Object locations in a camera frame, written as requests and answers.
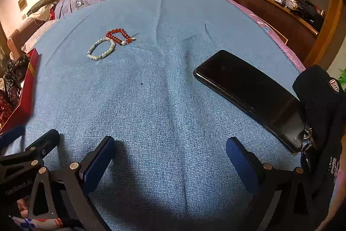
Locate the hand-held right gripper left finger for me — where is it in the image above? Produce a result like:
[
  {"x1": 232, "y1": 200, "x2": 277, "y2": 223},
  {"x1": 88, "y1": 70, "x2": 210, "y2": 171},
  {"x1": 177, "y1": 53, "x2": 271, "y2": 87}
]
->
[{"x1": 27, "y1": 136, "x2": 115, "y2": 221}]

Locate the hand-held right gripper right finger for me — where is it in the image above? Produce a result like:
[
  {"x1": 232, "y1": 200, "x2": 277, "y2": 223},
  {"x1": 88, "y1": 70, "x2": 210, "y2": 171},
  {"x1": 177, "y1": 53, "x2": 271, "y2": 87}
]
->
[{"x1": 226, "y1": 137, "x2": 310, "y2": 215}]

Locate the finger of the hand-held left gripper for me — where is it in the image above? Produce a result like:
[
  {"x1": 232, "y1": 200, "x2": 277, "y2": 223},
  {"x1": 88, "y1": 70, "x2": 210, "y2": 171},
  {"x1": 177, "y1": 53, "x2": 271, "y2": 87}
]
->
[
  {"x1": 26, "y1": 129, "x2": 60, "y2": 159},
  {"x1": 0, "y1": 125, "x2": 26, "y2": 149}
]

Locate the red box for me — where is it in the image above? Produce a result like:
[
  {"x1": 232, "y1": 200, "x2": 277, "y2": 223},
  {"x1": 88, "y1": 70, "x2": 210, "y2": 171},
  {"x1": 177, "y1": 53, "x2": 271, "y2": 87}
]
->
[{"x1": 0, "y1": 48, "x2": 41, "y2": 134}]

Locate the striped clothing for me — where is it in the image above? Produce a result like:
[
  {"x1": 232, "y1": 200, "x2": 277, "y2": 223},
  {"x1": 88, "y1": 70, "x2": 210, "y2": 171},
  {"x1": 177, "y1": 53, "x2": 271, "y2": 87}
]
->
[{"x1": 8, "y1": 216, "x2": 64, "y2": 231}]

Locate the black smartphone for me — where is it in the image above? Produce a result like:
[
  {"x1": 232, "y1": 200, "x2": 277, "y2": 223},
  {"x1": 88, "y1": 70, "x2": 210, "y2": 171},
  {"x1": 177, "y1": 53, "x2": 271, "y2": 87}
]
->
[{"x1": 193, "y1": 50, "x2": 307, "y2": 154}]

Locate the blue woven blanket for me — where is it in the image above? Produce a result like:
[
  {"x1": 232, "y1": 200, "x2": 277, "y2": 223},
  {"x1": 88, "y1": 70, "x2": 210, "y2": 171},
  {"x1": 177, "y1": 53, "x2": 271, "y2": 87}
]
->
[{"x1": 3, "y1": 0, "x2": 306, "y2": 231}]

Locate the brown armchair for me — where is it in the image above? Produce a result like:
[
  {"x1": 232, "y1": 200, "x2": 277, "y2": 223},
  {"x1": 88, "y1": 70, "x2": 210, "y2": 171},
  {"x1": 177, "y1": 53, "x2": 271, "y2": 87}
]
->
[{"x1": 8, "y1": 19, "x2": 52, "y2": 58}]

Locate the black garment with patch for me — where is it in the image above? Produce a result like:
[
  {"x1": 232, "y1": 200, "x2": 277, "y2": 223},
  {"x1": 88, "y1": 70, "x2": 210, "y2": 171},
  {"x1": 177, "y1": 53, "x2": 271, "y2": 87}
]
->
[{"x1": 292, "y1": 65, "x2": 346, "y2": 231}]

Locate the pink sheet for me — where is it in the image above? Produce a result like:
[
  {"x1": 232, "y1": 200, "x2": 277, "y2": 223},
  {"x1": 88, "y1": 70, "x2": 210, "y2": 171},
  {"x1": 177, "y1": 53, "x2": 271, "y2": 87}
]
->
[{"x1": 224, "y1": 0, "x2": 306, "y2": 69}]

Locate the white garment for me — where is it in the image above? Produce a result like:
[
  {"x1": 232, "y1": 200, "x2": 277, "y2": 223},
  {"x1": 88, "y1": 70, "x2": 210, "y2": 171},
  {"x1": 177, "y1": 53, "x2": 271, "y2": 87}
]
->
[{"x1": 26, "y1": 4, "x2": 56, "y2": 22}]

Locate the green plant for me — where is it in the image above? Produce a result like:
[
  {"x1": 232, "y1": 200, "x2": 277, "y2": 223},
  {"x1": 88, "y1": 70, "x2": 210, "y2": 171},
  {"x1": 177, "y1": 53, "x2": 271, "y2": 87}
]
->
[{"x1": 336, "y1": 67, "x2": 346, "y2": 85}]

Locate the olive green garment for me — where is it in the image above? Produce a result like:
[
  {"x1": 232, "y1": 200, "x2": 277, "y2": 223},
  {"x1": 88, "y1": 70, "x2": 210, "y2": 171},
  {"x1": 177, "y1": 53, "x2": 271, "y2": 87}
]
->
[{"x1": 27, "y1": 0, "x2": 60, "y2": 15}]

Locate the wooden desk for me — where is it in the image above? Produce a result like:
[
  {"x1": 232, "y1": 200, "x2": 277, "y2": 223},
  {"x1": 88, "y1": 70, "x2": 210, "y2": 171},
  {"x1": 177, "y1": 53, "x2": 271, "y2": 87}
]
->
[{"x1": 209, "y1": 0, "x2": 319, "y2": 61}]

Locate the dark cloth pile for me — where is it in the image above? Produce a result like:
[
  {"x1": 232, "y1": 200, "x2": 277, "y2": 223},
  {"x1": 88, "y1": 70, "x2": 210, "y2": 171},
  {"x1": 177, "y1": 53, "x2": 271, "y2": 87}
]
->
[{"x1": 296, "y1": 0, "x2": 326, "y2": 26}]

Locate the metal key ring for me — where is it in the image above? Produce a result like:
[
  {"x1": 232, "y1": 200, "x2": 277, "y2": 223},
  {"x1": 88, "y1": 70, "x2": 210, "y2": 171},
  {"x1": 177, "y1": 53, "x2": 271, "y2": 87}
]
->
[{"x1": 301, "y1": 125, "x2": 314, "y2": 158}]

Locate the pale bead bracelet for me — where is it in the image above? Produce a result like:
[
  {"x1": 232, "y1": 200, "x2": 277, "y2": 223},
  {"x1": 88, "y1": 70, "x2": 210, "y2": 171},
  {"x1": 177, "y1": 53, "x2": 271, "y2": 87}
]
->
[{"x1": 87, "y1": 38, "x2": 116, "y2": 61}]

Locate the red bead bracelet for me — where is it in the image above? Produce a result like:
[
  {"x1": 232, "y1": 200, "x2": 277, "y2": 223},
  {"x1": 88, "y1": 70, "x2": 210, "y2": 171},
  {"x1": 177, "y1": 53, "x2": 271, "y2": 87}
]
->
[{"x1": 105, "y1": 28, "x2": 136, "y2": 45}]

